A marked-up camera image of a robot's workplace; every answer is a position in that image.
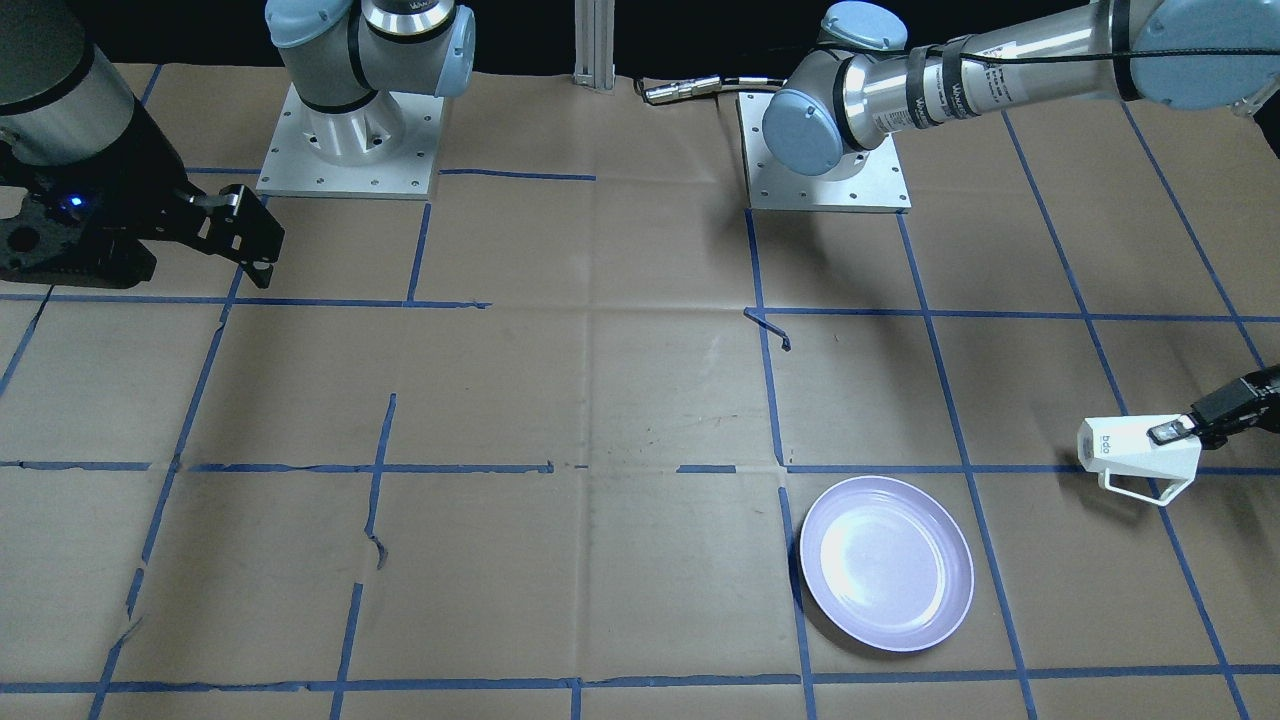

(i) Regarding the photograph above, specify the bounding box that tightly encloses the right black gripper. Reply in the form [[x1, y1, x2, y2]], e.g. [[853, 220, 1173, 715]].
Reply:
[[1, 102, 285, 290]]

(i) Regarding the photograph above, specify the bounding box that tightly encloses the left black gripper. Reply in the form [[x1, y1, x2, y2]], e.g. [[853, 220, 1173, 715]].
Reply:
[[1148, 366, 1279, 447]]

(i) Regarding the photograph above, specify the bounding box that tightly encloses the white faceted cup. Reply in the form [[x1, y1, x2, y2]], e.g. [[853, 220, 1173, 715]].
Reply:
[[1076, 414, 1203, 507]]

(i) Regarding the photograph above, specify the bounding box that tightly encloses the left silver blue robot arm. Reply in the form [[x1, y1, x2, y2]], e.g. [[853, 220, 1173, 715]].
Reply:
[[728, 1, 1277, 471]]

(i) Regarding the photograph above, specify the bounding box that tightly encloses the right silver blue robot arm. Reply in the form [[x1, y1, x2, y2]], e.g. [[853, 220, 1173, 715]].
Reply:
[[3, 1, 476, 290]]

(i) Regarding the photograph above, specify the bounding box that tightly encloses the lavender round plate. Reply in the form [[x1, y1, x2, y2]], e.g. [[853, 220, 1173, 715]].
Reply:
[[797, 475, 977, 653]]

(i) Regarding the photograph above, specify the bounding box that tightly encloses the metal base plate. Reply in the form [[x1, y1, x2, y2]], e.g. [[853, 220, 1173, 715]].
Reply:
[[737, 92, 913, 213], [256, 87, 447, 201]]

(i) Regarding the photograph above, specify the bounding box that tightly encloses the aluminium extrusion post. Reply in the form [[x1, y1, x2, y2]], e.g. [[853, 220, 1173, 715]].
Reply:
[[572, 0, 616, 94]]

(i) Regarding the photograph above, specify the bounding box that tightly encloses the silver cable connector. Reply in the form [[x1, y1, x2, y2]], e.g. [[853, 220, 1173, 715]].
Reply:
[[636, 76, 723, 106]]

